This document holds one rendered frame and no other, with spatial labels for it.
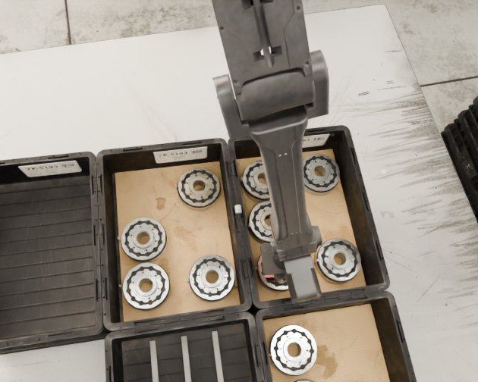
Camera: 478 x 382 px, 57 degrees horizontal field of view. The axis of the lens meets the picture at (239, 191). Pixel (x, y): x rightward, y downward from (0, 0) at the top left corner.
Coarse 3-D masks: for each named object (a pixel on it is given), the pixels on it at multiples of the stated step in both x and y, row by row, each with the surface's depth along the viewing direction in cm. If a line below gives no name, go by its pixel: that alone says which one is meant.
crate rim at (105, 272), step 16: (160, 144) 101; (176, 144) 102; (192, 144) 102; (208, 144) 102; (224, 144) 102; (96, 160) 99; (224, 160) 101; (240, 240) 95; (240, 256) 93; (144, 320) 88; (160, 320) 88; (176, 320) 88
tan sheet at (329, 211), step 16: (240, 160) 112; (256, 160) 113; (240, 176) 111; (320, 176) 112; (336, 192) 111; (320, 208) 109; (336, 208) 109; (320, 224) 108; (336, 224) 108; (352, 240) 107; (256, 256) 104; (336, 256) 105; (320, 288) 102; (336, 288) 102
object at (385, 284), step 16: (320, 128) 106; (336, 128) 106; (352, 144) 105; (352, 160) 103; (240, 192) 99; (368, 208) 99; (240, 224) 96; (368, 224) 98; (384, 272) 94; (256, 288) 91; (352, 288) 93; (368, 288) 93; (384, 288) 93; (256, 304) 90; (272, 304) 90; (288, 304) 91
